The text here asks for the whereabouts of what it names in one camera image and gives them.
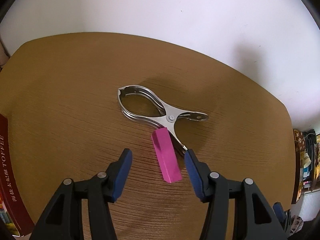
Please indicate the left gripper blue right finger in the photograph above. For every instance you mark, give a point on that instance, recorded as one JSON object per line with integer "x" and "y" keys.
{"x": 253, "y": 217}

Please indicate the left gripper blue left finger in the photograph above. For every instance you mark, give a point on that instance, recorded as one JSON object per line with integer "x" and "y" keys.
{"x": 62, "y": 217}

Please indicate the pink rectangular block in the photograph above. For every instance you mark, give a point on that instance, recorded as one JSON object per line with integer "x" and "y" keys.
{"x": 166, "y": 156}

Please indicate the large metal spring clamp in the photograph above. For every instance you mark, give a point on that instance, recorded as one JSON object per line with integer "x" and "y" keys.
{"x": 168, "y": 113}

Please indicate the cluttered shelf at right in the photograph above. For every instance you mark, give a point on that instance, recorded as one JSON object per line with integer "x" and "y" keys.
{"x": 305, "y": 198}

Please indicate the red gold tin box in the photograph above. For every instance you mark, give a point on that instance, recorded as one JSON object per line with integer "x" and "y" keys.
{"x": 13, "y": 211}

